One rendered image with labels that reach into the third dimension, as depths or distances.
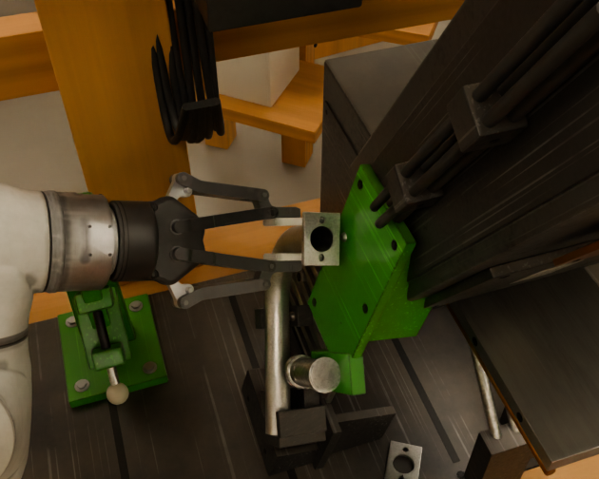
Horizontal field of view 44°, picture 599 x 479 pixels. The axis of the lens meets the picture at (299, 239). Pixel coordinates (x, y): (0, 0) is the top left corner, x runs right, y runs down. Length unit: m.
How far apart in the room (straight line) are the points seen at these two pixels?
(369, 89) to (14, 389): 0.52
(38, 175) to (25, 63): 1.79
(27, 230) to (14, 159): 2.25
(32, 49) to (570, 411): 0.74
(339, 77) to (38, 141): 2.12
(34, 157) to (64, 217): 2.22
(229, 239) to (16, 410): 0.64
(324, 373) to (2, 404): 0.33
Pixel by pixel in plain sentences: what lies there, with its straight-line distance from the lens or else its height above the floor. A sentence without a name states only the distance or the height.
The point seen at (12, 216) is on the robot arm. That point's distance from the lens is 0.64.
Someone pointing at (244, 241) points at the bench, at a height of 0.88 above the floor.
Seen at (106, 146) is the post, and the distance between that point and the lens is 0.99.
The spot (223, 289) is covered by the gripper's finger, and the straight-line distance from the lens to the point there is 0.73.
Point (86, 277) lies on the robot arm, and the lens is 0.67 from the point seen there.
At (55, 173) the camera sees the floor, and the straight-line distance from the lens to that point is 2.78.
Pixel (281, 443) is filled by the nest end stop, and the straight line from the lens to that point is 0.89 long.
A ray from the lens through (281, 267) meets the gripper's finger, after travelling 0.77.
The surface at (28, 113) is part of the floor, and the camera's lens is 3.09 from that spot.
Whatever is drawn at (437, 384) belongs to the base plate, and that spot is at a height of 0.90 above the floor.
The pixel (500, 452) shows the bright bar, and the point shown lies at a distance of 0.88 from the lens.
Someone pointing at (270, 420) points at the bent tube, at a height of 0.98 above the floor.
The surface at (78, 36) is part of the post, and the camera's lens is 0.90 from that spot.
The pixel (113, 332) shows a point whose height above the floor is 0.99.
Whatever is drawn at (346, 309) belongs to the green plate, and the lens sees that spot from 0.79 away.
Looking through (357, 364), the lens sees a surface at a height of 1.10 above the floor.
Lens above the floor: 1.77
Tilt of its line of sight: 47 degrees down
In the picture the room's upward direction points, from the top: straight up
